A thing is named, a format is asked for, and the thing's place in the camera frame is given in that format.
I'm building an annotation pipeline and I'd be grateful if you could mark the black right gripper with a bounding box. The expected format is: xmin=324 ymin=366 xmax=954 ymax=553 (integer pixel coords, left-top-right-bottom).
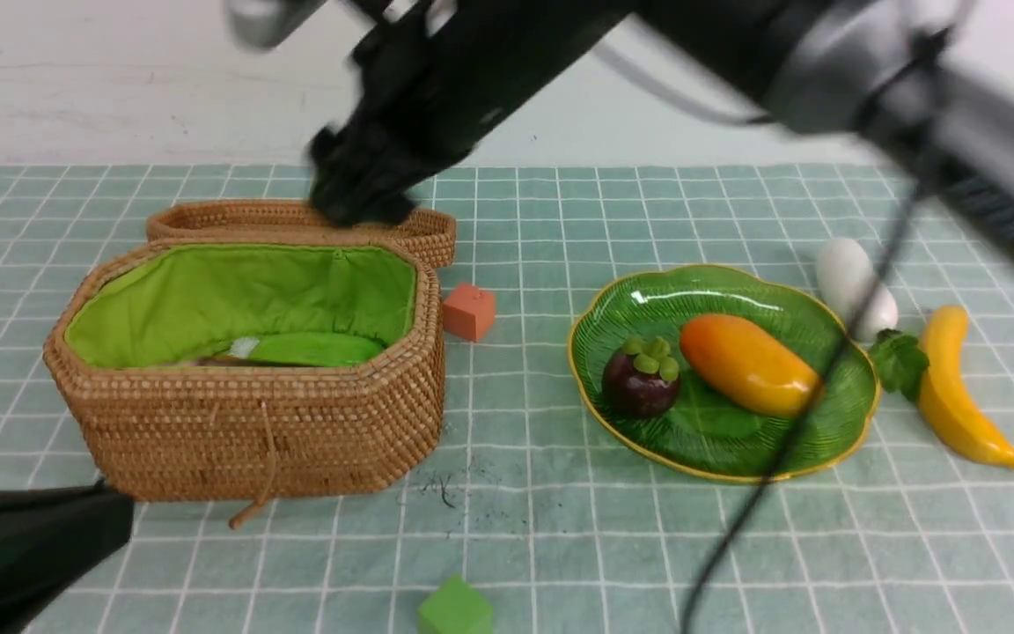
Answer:
xmin=307 ymin=1 xmax=631 ymax=227

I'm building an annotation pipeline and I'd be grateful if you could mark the green bitter gourd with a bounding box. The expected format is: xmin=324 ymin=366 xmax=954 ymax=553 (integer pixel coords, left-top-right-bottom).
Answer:
xmin=228 ymin=332 xmax=384 ymax=366

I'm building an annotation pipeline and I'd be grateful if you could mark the brown potato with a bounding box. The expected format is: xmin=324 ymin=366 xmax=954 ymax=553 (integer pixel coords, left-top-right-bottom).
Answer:
xmin=173 ymin=356 xmax=249 ymax=366

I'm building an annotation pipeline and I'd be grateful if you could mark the dark purple mangosteen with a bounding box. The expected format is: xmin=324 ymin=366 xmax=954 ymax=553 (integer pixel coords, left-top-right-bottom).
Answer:
xmin=602 ymin=336 xmax=681 ymax=420

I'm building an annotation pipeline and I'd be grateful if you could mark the orange mango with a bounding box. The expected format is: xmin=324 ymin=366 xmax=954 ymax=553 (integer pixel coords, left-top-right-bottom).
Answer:
xmin=679 ymin=313 xmax=824 ymax=420

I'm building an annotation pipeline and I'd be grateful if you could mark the yellow banana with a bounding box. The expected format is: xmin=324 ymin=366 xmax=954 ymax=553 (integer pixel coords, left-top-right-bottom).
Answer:
xmin=916 ymin=305 xmax=1014 ymax=470

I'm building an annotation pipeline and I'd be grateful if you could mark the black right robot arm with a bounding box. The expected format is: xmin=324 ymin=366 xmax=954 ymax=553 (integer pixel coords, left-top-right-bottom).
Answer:
xmin=307 ymin=1 xmax=1014 ymax=261

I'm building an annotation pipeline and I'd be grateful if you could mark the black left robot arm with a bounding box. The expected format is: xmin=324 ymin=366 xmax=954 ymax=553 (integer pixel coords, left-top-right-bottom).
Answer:
xmin=0 ymin=479 xmax=136 ymax=633

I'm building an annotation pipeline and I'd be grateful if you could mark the woven rattan basket lid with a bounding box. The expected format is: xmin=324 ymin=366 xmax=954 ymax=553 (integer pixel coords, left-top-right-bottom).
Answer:
xmin=145 ymin=198 xmax=456 ymax=269

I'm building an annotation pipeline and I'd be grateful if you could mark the orange foam cube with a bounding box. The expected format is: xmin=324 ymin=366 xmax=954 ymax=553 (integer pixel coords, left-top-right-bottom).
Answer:
xmin=442 ymin=284 xmax=496 ymax=342

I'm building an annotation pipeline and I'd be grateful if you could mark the woven rattan basket green lining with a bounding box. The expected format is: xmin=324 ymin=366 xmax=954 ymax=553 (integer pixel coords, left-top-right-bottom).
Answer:
xmin=43 ymin=233 xmax=445 ymax=529

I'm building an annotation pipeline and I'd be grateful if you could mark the green leaf-shaped glass plate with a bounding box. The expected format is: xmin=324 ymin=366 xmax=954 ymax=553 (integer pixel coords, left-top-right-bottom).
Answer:
xmin=567 ymin=264 xmax=845 ymax=484

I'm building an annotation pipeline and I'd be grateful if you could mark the green foam cube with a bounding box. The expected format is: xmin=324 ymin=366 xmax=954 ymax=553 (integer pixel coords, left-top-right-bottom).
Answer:
xmin=418 ymin=575 xmax=495 ymax=634

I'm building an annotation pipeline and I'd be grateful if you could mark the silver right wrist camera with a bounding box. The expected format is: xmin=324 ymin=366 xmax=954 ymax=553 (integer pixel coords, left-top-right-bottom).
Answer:
xmin=223 ymin=0 xmax=325 ymax=51

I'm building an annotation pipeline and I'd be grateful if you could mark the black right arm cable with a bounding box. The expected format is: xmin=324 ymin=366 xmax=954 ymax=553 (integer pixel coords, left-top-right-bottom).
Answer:
xmin=591 ymin=26 xmax=957 ymax=634

